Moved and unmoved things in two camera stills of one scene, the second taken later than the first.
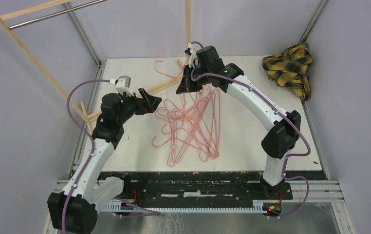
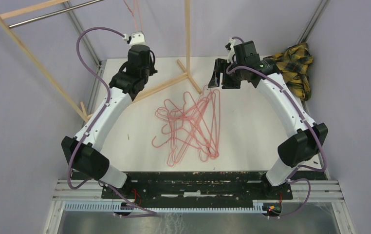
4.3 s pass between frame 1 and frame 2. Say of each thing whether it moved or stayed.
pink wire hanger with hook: stayed
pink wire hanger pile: stayed
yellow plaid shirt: stayed
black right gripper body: moved
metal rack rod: stayed
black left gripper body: moved
